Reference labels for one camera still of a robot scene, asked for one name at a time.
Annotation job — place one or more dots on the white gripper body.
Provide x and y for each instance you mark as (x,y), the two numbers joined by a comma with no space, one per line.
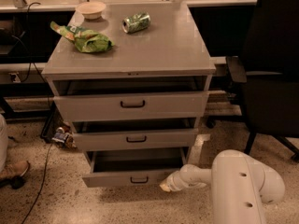
(176,181)

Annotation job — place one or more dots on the grey bottom drawer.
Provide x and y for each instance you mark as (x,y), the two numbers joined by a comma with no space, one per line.
(134,167)

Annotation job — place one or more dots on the grey drawer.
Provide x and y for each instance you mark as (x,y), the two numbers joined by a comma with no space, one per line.
(135,134)
(131,98)
(134,167)

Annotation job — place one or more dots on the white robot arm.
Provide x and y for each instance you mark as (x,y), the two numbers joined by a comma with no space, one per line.
(240,186)

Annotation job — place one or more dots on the grey middle drawer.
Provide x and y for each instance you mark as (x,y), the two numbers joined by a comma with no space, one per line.
(135,134)

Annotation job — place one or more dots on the grey drawer cabinet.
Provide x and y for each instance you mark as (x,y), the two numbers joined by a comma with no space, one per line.
(170,47)

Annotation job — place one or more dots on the grey top drawer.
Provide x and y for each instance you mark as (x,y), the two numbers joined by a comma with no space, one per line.
(131,98)

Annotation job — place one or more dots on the small toy pile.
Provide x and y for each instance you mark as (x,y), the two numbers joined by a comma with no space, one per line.
(64,137)

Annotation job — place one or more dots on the black office chair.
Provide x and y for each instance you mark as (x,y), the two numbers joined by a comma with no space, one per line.
(265,75)

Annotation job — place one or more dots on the brown work boot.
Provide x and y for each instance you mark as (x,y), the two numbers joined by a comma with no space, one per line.
(13,174)

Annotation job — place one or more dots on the green soda can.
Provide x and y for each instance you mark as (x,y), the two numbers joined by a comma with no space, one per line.
(136,22)

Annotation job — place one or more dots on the green chip bag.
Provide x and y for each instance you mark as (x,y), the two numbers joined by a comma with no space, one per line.
(85,40)

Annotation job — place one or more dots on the white trouser leg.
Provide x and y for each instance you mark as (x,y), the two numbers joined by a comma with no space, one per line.
(3,142)

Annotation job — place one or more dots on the beige bowl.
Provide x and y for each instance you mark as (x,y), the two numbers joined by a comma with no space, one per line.
(91,10)

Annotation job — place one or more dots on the wall power outlet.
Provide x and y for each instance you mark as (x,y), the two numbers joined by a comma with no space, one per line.
(15,78)

